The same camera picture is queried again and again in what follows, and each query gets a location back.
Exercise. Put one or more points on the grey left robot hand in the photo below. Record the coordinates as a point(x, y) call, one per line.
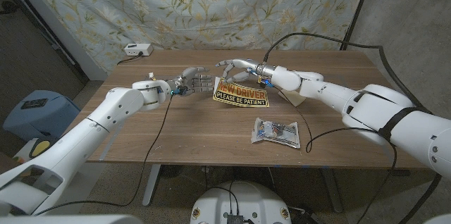
point(192, 83)

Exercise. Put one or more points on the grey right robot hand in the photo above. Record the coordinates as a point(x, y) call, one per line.
point(252, 66)

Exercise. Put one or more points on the yellow new driver bumper sticker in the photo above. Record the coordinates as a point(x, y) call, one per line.
point(243, 96)

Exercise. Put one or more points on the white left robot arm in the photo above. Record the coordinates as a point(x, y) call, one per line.
point(88, 136)

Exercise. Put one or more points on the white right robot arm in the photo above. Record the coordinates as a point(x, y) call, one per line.
point(352, 97)

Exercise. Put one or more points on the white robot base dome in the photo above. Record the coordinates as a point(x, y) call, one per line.
point(243, 199)

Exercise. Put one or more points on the beige sponge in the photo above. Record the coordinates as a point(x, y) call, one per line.
point(294, 99)

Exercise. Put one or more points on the clear plastic parts package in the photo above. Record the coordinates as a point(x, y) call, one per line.
point(276, 132)

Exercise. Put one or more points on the white power box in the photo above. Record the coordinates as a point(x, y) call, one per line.
point(138, 49)

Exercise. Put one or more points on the floral butterfly backdrop cloth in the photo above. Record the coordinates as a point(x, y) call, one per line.
point(211, 12)

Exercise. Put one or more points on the metal table leg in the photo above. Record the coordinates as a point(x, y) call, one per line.
point(151, 185)
point(333, 190)

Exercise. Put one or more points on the black backdrop pole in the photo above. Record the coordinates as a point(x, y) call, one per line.
point(356, 12)

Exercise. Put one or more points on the blue plastic bin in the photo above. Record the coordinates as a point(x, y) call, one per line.
point(42, 118)

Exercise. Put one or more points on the black device on bin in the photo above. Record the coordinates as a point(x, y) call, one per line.
point(34, 103)

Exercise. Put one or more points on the yellow disc black rimmed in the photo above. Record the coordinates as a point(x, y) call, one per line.
point(40, 148)

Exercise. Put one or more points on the black door frame strip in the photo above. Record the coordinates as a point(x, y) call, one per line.
point(68, 56)

